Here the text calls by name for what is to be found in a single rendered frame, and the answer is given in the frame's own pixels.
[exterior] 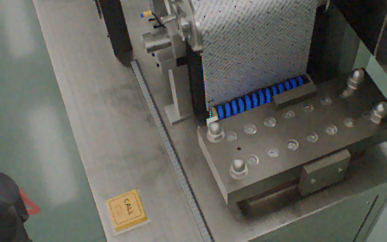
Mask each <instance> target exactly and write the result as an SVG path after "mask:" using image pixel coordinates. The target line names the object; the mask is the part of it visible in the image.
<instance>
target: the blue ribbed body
mask: <svg viewBox="0 0 387 242"><path fill-rule="evenodd" d="M290 82H291V85H290V84H289V82H288V81H287V80H286V81H285V82H284V86H282V83H278V84H277V88H278V89H276V87H275V86H272V87H271V92H270V90H269V89H268V88H266V89H264V91H265V94H263V92H262V91H259V92H257V94H258V96H257V95H256V94H255V93H252V94H251V97H252V99H250V98H249V95H246V96H245V97H244V98H245V100H246V101H244V102H243V99H242V98H238V104H237V103H236V101H235V100H232V106H229V103H225V109H223V106H221V105H219V106H218V111H217V113H218V115H219V119H220V120H223V119H224V118H229V117H230V116H233V115H237V114H239V113H240V112H242V111H248V110H249V109H253V108H255V107H257V106H260V105H263V104H265V103H269V102H271V100H272V96H275V95H277V94H280V93H282V92H286V91H288V90H290V89H295V88H296V87H298V86H302V85H305V84H307V83H308V80H307V79H304V80H302V77H300V76H298V77H297V82H296V80H295V79H291V81H290Z"/></svg>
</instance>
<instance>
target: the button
mask: <svg viewBox="0 0 387 242"><path fill-rule="evenodd" d="M106 204H107V208H108V211H109V213H110V217H111V220H112V222H113V226H114V228H115V230H116V232H118V231H122V230H124V229H125V228H129V227H131V226H135V225H137V224H139V223H143V222H144V221H146V219H147V218H146V214H145V212H144V211H143V206H142V203H141V201H140V198H139V196H138V194H137V191H136V190H135V189H134V190H132V191H130V192H127V193H125V194H121V195H119V196H117V197H113V198H111V199H109V200H107V201H106Z"/></svg>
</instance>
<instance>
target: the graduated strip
mask: <svg viewBox="0 0 387 242"><path fill-rule="evenodd" d="M129 63H130V65H131V69H132V70H133V72H134V74H135V77H136V80H137V83H138V85H139V86H140V89H141V92H142V93H143V97H144V99H145V100H146V104H147V106H148V108H149V111H150V113H151V117H152V118H153V120H154V121H155V126H156V128H157V131H158V132H159V135H160V138H161V140H162V142H163V145H164V147H165V149H166V152H167V153H168V158H169V160H170V161H171V163H172V167H173V168H174V172H175V174H176V175H177V179H178V181H179V183H180V184H181V188H182V190H183V194H184V195H185V196H186V200H187V203H188V206H189V207H190V209H191V211H192V215H193V217H194V220H195V222H196V223H197V227H198V228H199V230H200V234H201V237H202V238H203V241H204V242H215V240H214V237H213V235H212V232H211V230H210V228H209V225H208V223H207V222H206V218H205V216H204V214H203V212H202V209H201V208H200V204H199V202H198V201H197V198H196V195H195V194H194V190H193V189H192V185H191V183H190V181H189V180H188V177H187V175H186V171H185V169H184V168H183V165H182V163H181V161H180V158H179V156H178V154H177V151H176V149H175V147H174V144H173V142H172V140H171V137H170V135H169V134H168V129H167V128H166V125H165V124H164V121H163V120H162V115H161V114H160V111H159V109H158V107H157V104H156V102H155V98H154V97H153V95H152V93H151V90H150V89H149V84H148V83H147V80H146V78H145V76H144V74H143V70H142V69H141V67H140V64H139V62H138V60H137V59H136V60H132V61H129Z"/></svg>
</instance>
